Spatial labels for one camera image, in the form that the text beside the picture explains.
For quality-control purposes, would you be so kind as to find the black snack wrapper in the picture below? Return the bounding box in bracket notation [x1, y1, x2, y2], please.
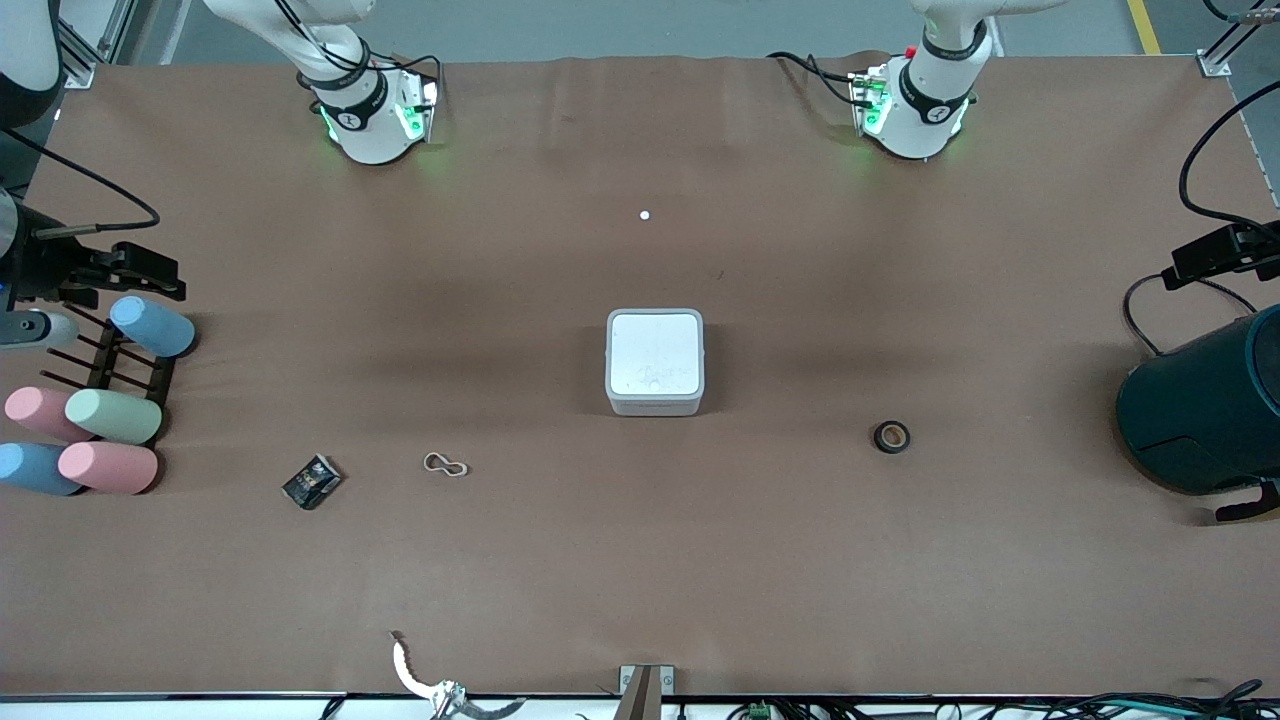
[282, 454, 344, 512]

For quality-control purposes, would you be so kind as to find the white square lidded bin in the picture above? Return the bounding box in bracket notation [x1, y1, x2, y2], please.
[605, 308, 706, 417]

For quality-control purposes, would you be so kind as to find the blue plastic cup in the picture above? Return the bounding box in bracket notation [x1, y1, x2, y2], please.
[108, 295, 198, 359]

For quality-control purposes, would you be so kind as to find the dark wooden cup rack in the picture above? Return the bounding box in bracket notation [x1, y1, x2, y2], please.
[40, 300, 179, 446]

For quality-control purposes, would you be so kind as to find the green foam cylinder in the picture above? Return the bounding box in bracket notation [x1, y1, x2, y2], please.
[65, 388, 164, 446]

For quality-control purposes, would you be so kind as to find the dark teal round container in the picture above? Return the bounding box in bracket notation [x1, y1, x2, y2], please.
[1117, 305, 1280, 496]

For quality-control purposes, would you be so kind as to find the pink foam cylinder back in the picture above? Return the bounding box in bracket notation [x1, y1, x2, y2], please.
[4, 387, 96, 443]

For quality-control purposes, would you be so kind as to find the pink foam cylinder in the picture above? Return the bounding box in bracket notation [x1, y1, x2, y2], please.
[4, 387, 96, 443]
[57, 441, 160, 496]

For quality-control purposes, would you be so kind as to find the pink foam cylinder front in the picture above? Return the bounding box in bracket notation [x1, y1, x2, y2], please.
[57, 441, 160, 496]

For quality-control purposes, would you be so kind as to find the blue foam cylinder lower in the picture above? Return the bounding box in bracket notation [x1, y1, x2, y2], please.
[0, 442, 86, 497]

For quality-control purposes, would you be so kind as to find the white serrated zip tie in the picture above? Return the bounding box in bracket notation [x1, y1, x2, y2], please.
[390, 630, 443, 698]

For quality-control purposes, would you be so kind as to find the brown table cover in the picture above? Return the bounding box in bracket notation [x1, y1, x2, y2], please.
[0, 52, 1280, 699]

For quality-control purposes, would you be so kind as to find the silver metal clamp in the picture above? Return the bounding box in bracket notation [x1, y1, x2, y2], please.
[428, 680, 528, 720]

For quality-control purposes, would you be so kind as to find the thin black looped cable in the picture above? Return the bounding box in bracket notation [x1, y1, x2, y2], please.
[1123, 272, 1257, 357]

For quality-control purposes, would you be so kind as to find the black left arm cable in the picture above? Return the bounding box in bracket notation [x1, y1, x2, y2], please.
[1178, 105, 1280, 229]

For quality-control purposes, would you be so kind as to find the aluminium frame post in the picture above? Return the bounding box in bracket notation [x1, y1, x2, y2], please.
[1197, 0, 1280, 79]
[55, 0, 141, 89]

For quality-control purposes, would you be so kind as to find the black curved strap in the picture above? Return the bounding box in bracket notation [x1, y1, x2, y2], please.
[1215, 480, 1280, 523]

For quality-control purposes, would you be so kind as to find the black cable bundle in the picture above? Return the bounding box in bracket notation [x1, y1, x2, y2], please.
[775, 680, 1280, 720]

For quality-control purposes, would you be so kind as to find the black base cable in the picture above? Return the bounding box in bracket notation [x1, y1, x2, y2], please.
[768, 50, 871, 109]

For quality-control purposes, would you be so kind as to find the grey metal bracket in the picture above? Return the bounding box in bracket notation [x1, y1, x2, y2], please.
[618, 665, 675, 720]

